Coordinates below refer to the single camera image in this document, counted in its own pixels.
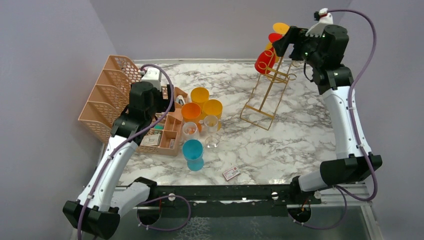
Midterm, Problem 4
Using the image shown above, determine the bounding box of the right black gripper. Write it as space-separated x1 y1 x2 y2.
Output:
272 25 324 69

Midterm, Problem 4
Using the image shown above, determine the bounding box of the orange plastic wine glass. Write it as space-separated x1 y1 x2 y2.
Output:
181 102 202 133

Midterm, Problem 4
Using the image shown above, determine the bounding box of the clear wine glass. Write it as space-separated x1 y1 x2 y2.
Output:
182 122 200 141
203 115 220 149

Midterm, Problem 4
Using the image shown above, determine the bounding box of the yellow plastic wine glass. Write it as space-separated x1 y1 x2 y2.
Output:
190 87 210 109

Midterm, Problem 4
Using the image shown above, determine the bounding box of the blue plastic wine glass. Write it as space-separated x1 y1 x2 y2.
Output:
182 139 204 172

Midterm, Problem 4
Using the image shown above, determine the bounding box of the red white staples box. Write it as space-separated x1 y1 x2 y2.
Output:
222 166 241 181

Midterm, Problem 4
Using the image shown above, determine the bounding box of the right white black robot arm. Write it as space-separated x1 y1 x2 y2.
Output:
272 25 383 204

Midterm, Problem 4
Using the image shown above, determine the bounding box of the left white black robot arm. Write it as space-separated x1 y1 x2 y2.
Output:
62 81 175 240

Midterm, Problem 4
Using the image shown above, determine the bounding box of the yellow wine glass top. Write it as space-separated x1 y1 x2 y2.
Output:
265 22 290 50

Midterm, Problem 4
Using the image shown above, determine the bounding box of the red plastic wine glass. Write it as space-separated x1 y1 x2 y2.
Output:
254 32 284 74

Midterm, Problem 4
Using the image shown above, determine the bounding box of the white blue stapler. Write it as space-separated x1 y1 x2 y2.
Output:
175 95 186 106

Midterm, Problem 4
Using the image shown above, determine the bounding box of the teal grey correction tape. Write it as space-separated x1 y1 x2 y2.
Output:
153 124 165 130

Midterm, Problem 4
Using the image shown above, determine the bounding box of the white stapler box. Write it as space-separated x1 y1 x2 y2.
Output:
140 133 162 147

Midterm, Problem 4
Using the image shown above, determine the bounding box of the red white box in organizer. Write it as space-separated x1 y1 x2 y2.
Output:
169 139 176 149

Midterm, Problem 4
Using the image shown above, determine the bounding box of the peach plastic file organizer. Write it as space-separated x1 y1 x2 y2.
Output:
78 55 188 156

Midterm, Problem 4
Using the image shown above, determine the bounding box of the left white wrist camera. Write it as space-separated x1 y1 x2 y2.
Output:
141 67 162 90

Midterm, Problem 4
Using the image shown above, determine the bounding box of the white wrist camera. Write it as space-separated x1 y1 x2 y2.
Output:
305 8 334 38
141 67 162 90

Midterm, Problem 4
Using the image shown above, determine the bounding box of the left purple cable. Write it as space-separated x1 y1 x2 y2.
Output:
76 63 193 240

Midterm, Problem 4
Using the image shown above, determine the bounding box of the purple cable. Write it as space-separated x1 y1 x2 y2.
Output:
286 8 379 231
76 63 193 240

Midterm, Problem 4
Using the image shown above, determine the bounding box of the gold wire wine glass rack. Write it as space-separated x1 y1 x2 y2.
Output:
239 57 301 130

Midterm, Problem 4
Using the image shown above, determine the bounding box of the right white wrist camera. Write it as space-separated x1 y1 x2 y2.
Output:
305 8 334 38

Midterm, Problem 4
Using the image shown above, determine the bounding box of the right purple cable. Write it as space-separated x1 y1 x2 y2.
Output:
286 8 379 231

